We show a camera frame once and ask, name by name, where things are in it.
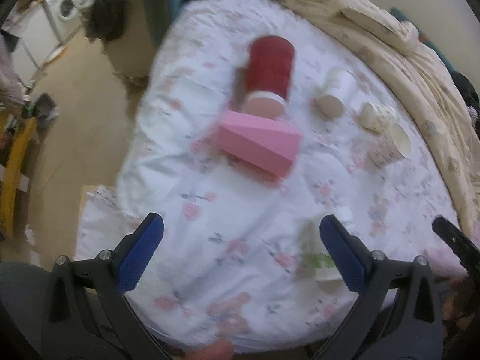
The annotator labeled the white green paper cup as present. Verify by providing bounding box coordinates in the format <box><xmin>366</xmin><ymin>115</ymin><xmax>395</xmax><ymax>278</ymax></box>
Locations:
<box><xmin>295</xmin><ymin>217</ymin><xmax>345</xmax><ymax>292</ymax></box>

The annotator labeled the patterned paper cup open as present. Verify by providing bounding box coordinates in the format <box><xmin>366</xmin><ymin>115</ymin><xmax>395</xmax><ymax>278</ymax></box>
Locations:
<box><xmin>368</xmin><ymin>123</ymin><xmax>412</xmax><ymax>167</ymax></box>

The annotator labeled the small patterned paper cup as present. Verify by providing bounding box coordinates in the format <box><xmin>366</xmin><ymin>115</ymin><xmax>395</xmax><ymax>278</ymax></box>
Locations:
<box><xmin>358</xmin><ymin>102</ymin><xmax>399</xmax><ymax>134</ymax></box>

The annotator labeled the white paper cup brown base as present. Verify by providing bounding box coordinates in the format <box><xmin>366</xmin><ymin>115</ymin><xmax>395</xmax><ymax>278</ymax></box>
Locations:
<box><xmin>314</xmin><ymin>67</ymin><xmax>356</xmax><ymax>118</ymax></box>

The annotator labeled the red paper cup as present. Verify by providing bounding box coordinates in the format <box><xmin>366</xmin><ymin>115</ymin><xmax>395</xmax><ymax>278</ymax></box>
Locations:
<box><xmin>242</xmin><ymin>35</ymin><xmax>295</xmax><ymax>119</ymax></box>

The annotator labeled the cream quilt blanket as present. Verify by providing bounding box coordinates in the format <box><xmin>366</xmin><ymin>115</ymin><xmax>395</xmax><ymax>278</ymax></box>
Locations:
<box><xmin>276</xmin><ymin>0</ymin><xmax>479</xmax><ymax>236</ymax></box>

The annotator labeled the pink folded paper box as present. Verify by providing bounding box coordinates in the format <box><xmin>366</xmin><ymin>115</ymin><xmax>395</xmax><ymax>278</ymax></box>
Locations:
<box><xmin>214</xmin><ymin>111</ymin><xmax>303</xmax><ymax>178</ymax></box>

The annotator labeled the white floral bed sheet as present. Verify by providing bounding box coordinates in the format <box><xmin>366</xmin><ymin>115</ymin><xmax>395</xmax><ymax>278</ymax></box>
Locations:
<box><xmin>76</xmin><ymin>0</ymin><xmax>464</xmax><ymax>353</ymax></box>

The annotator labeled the dark furry garment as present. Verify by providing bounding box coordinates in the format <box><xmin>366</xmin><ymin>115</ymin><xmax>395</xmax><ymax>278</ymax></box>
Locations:
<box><xmin>80</xmin><ymin>0</ymin><xmax>130</xmax><ymax>44</ymax></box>

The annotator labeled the white washing machine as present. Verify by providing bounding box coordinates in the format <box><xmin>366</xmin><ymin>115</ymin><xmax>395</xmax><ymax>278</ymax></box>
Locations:
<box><xmin>42</xmin><ymin>0</ymin><xmax>84</xmax><ymax>44</ymax></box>

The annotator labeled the yellow chair frame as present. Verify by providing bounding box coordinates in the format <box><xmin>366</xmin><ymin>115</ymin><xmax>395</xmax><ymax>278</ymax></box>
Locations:
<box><xmin>1</xmin><ymin>118</ymin><xmax>37</xmax><ymax>238</ymax></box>

